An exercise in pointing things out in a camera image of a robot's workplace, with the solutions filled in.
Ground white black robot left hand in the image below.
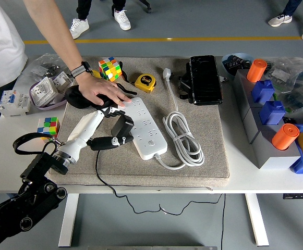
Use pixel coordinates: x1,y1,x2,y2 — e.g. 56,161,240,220
56,105,135,164

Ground person's left hand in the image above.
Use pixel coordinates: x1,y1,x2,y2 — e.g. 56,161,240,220
75,72,132,107

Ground black plug adapter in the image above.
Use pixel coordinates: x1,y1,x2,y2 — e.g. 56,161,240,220
111,114,135,139

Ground white power strip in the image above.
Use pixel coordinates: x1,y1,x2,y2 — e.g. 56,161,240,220
119,97,168,160

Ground large colourful puzzle cube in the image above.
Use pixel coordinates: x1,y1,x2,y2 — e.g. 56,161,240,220
98,56,123,83

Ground black cloth pouch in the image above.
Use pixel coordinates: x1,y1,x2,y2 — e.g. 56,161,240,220
64,84,115,110

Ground black grey wristwatch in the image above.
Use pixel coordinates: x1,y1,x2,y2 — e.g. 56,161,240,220
70,61,92,78

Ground small colourful puzzle cube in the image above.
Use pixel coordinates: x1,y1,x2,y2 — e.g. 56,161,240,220
37,116,61,143

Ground purple bowl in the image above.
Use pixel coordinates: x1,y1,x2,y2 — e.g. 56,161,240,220
29,75,75,111

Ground yellow tape measure red label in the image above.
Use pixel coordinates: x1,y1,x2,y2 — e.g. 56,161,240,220
134,73,157,94

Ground clear bag of screws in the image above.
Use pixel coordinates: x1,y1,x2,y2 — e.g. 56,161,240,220
20,53,75,84

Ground person with white shoes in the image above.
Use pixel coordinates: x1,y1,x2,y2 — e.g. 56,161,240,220
69,0,132,40

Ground grey-brown mat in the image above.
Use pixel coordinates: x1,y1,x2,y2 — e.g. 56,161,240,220
48,56,231,188

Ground white circuit breaker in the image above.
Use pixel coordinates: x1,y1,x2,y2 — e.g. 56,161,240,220
0,89,31,117

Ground black chair caster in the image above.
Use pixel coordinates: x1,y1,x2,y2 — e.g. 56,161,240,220
138,0,152,14

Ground white table leg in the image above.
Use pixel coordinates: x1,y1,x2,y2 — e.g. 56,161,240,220
245,193,270,247
58,193,79,247

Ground glossy black flat device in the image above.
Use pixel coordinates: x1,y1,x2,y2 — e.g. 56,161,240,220
189,55,224,106

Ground light blue bowl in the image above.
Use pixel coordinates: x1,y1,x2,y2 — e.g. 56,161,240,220
221,53,255,79

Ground black component packets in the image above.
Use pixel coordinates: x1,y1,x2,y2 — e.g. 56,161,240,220
224,55,252,73

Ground orange cylinder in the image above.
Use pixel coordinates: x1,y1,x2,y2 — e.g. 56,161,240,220
271,123,300,151
246,58,268,83

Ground blue block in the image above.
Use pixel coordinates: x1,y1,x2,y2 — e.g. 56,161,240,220
259,101,287,126
251,79,275,104

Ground grey block base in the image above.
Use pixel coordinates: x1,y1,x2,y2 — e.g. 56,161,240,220
232,69,302,170

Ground person with grey shoes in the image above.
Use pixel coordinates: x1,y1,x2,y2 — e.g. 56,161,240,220
268,0,303,42

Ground black strap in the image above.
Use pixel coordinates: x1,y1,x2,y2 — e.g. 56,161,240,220
114,61,138,96

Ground white wall socket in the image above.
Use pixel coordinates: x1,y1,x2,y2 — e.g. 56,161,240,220
52,70,75,93
30,77,59,107

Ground thin black plug cord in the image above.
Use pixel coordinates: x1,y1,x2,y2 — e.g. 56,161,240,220
95,149,222,216

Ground white power cable with plug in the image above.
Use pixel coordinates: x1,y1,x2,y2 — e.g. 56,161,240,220
153,67,205,170

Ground hanging black cable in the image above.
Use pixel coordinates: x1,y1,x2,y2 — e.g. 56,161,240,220
220,194,226,250

